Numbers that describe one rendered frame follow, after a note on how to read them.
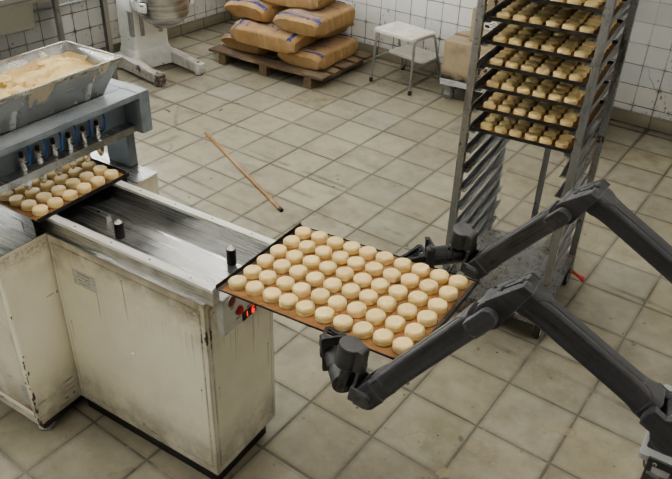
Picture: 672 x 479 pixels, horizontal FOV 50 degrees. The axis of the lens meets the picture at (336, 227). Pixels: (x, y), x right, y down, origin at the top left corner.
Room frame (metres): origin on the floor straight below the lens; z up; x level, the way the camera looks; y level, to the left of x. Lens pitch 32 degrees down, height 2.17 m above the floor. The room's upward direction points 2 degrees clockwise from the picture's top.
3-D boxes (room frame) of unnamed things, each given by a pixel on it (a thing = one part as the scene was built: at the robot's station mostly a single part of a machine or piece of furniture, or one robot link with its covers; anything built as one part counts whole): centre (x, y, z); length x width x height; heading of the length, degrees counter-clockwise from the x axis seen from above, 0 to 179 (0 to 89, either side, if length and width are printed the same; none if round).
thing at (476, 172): (2.97, -0.68, 0.69); 0.64 x 0.03 x 0.03; 152
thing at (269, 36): (5.94, 0.56, 0.32); 0.72 x 0.42 x 0.17; 59
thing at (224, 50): (6.12, 0.44, 0.06); 1.20 x 0.80 x 0.11; 57
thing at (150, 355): (1.98, 0.59, 0.45); 0.70 x 0.34 x 0.90; 59
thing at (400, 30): (5.76, -0.54, 0.23); 0.45 x 0.45 x 0.46; 47
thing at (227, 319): (1.79, 0.28, 0.77); 0.24 x 0.04 x 0.14; 149
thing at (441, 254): (1.73, -0.30, 0.99); 0.07 x 0.07 x 0.10; 13
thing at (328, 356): (1.28, -0.01, 0.99); 0.07 x 0.07 x 0.10; 12
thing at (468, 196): (2.97, -0.68, 0.60); 0.64 x 0.03 x 0.03; 152
